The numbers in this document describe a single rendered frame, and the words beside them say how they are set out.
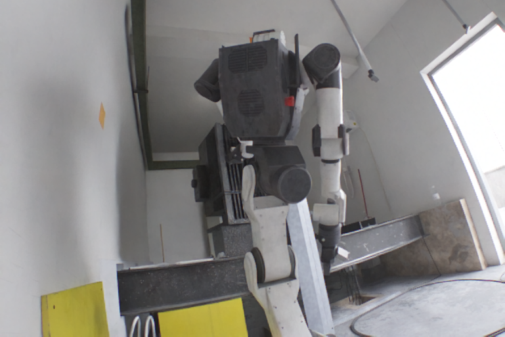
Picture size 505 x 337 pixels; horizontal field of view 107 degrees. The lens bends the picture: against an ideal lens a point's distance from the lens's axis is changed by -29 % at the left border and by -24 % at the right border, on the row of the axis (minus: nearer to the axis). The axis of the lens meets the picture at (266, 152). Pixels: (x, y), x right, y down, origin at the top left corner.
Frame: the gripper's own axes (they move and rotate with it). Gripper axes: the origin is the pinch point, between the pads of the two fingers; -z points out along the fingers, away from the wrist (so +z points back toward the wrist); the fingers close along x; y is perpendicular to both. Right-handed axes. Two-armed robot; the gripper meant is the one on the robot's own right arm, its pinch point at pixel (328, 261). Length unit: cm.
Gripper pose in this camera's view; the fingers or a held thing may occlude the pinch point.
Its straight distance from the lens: 108.5
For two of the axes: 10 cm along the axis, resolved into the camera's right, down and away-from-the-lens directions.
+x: 3.2, -2.6, 9.1
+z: -0.8, -9.6, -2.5
